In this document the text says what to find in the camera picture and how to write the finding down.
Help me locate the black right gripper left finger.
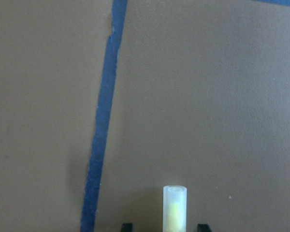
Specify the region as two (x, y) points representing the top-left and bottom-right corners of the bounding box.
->
(121, 223), (134, 232)

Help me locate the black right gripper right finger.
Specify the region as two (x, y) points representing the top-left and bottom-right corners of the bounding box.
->
(197, 224), (212, 232)

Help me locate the yellow highlighter pen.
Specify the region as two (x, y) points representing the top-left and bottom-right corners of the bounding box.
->
(162, 185), (187, 232)

